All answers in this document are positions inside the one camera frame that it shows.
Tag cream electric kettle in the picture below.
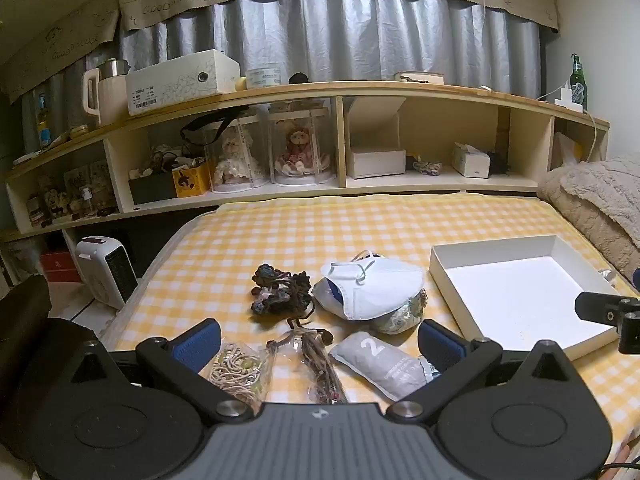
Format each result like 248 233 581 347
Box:
81 58 132 129

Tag cream doll in clear case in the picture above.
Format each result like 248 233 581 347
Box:
203 114 269 195

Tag beige fluffy blanket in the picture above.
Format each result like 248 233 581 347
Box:
536 154 640 283

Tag pink doll in clear case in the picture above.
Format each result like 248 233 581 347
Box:
267 107 334 187

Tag black storage box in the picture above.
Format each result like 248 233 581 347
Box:
128 172 177 206

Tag white charging cable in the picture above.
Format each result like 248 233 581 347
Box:
539 84 600 162

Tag white carton with barcode label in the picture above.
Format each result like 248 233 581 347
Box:
124 49 242 117

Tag green glass bottle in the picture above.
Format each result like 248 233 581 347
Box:
569 53 589 114

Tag blue and yellow bottle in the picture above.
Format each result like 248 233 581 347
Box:
37 92 53 149

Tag dark knitted scrunchie bundle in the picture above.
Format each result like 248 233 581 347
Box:
250 261 315 322

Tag hanging white cord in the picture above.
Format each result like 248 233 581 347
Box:
477 0 494 94

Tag floral fabric pouch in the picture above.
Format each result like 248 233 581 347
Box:
372 289 428 336

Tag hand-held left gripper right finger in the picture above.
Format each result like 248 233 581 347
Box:
387 318 577 427

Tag white open lidded box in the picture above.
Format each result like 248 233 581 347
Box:
345 95 408 180

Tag red box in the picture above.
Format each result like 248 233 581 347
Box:
39 248 82 284

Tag blue and white packet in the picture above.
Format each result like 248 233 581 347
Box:
311 279 347 313

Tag white shallow cardboard box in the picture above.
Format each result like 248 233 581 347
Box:
429 234 632 362

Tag small figurines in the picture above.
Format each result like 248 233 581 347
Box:
37 187 84 222

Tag grey curtain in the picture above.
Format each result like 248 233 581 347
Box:
20 0 545 116

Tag picture cards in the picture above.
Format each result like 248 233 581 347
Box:
62 159 119 212

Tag grey foil sachet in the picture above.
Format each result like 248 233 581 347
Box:
328 331 432 402

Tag rope bundle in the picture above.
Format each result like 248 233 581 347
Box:
412 157 444 177

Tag white plastic bag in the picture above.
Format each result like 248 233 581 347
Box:
553 132 584 166

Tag white space heater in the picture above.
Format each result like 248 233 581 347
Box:
74 236 139 311

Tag wooden shelf unit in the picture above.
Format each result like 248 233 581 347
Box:
2 79 612 242

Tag bag of beige cord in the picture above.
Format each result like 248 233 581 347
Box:
199 341 277 407

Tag bag of brown beads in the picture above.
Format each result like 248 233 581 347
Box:
266 326 352 406

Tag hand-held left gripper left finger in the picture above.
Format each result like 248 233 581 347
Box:
70 318 255 425

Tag white tissue box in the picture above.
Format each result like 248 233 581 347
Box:
452 141 491 179

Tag white face mask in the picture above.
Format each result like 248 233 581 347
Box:
319 249 427 321

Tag black strap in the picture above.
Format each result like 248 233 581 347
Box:
180 113 242 147

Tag white round jar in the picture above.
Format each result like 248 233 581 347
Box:
248 67 282 90

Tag yellow printed box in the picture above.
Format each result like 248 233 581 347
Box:
172 158 211 199

